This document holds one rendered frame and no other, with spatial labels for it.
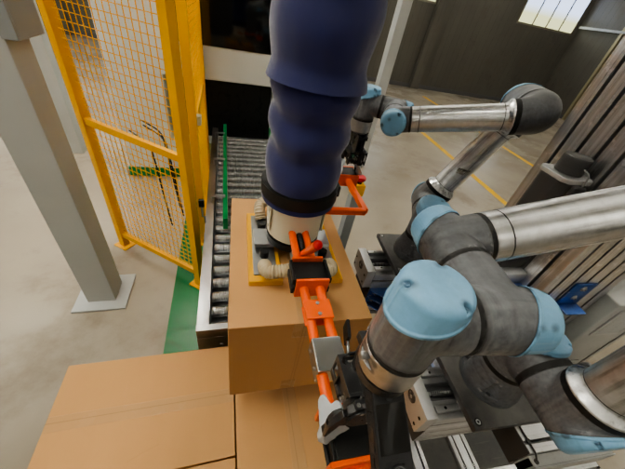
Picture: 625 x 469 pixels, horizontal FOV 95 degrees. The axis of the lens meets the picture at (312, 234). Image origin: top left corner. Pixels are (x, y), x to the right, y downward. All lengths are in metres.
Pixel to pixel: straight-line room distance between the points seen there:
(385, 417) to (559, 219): 0.34
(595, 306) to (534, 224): 0.77
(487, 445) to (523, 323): 1.61
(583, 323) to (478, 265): 0.88
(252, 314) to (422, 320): 0.59
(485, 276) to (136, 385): 1.24
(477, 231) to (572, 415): 0.43
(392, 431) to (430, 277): 0.21
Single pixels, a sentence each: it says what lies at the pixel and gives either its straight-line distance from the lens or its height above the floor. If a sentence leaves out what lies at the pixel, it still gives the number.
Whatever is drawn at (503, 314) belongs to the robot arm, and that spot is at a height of 1.53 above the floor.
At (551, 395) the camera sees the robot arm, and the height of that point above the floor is 1.23.
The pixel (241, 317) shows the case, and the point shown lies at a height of 1.08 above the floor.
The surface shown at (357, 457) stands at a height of 1.23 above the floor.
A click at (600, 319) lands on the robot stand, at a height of 1.16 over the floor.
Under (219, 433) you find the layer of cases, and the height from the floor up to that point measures 0.54.
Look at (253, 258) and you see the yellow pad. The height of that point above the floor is 1.10.
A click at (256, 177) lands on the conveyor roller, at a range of 2.52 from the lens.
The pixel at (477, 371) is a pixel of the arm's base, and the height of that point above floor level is 1.09.
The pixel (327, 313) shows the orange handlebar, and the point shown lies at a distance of 0.66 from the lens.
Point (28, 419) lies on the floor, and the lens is 2.11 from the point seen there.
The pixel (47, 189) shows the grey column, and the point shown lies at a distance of 1.85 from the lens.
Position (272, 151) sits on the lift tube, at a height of 1.43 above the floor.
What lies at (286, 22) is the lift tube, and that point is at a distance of 0.66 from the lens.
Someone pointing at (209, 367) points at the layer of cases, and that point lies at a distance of 1.34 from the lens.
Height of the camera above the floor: 1.74
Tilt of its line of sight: 39 degrees down
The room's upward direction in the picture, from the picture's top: 12 degrees clockwise
